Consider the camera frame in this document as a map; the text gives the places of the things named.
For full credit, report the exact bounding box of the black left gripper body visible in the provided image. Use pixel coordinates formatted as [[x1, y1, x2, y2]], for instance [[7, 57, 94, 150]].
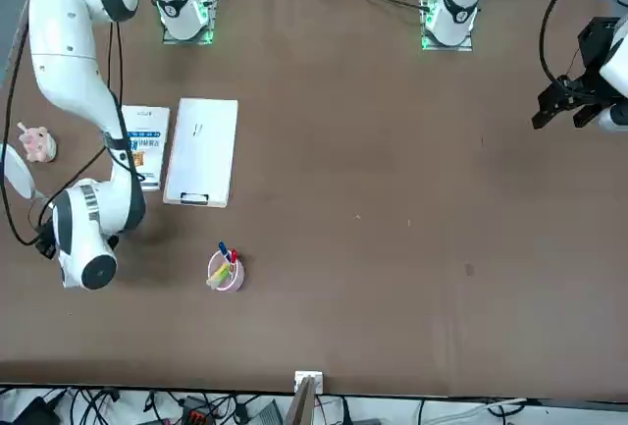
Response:
[[577, 16, 623, 73]]

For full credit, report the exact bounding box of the pink translucent pen cup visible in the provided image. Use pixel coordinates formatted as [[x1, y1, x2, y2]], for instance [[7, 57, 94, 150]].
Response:
[[205, 249, 245, 292]]

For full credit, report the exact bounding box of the white blue paperback book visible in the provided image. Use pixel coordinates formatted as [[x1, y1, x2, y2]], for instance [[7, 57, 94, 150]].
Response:
[[120, 104, 172, 192]]

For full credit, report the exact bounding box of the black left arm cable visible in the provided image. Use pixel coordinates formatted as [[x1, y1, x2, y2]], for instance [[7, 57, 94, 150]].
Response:
[[539, 0, 588, 83]]

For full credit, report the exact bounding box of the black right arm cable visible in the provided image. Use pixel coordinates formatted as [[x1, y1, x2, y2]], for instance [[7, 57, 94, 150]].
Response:
[[0, 2, 130, 259]]

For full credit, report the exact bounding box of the pink plush pig toy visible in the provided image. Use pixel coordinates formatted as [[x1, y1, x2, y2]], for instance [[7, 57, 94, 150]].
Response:
[[17, 122, 57, 164]]

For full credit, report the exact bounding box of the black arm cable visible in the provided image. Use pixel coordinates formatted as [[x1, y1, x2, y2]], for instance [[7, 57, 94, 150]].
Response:
[[539, 0, 588, 83], [0, 2, 130, 259]]

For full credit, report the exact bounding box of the white mounting bracket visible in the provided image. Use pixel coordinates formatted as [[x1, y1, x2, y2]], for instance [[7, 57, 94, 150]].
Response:
[[293, 370, 325, 395]]

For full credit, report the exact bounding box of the clipboard with white paper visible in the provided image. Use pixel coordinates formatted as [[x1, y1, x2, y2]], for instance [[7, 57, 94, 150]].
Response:
[[162, 97, 239, 209]]

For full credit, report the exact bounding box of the red black power strip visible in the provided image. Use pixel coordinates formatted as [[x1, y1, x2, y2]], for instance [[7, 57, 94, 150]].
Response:
[[179, 395, 217, 425]]

